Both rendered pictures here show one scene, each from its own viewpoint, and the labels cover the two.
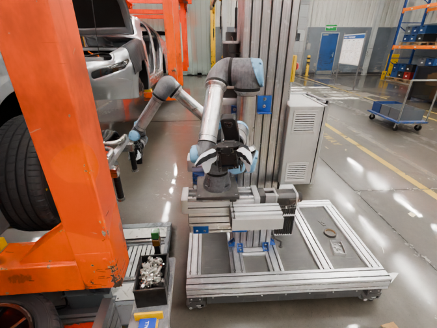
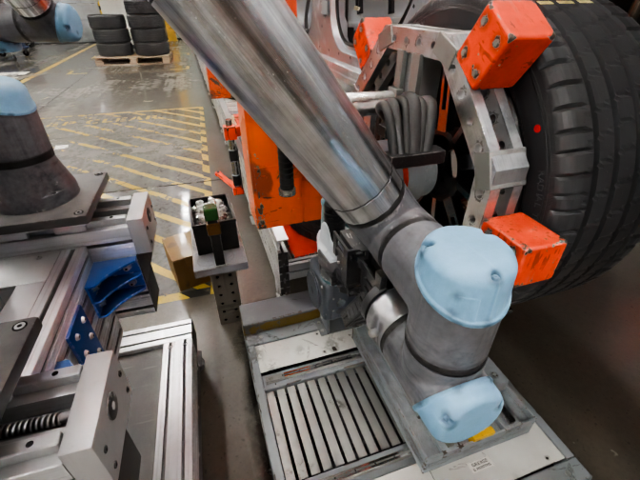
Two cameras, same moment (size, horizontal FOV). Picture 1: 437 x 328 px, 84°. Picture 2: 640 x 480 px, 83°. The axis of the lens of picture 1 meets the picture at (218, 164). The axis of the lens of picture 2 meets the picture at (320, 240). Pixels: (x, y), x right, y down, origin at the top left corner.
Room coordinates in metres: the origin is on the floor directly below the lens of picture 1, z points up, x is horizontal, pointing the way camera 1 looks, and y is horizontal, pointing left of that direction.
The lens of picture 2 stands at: (1.94, 0.42, 1.17)
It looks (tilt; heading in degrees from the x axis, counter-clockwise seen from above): 34 degrees down; 167
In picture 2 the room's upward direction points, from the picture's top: straight up
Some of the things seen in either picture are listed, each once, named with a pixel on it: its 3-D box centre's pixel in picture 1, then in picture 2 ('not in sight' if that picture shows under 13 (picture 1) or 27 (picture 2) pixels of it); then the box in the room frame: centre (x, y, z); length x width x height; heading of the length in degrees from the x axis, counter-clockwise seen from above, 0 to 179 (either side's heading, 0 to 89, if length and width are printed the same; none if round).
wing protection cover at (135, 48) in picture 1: (133, 55); not in sight; (4.31, 1.38, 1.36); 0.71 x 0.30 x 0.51; 5
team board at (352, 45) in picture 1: (348, 60); not in sight; (10.06, -4.98, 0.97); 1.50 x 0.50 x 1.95; 3
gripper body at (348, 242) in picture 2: (136, 148); (370, 273); (1.59, 0.58, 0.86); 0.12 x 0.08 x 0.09; 5
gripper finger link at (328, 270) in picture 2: not in sight; (336, 266); (1.53, 0.54, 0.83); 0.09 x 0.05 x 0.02; 14
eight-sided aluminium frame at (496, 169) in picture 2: not in sight; (408, 170); (1.26, 0.78, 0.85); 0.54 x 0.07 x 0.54; 5
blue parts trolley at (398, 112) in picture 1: (399, 101); not in sight; (4.99, -3.69, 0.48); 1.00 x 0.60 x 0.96; 1
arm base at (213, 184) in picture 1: (216, 177); (28, 174); (1.15, 0.01, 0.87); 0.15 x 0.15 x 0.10
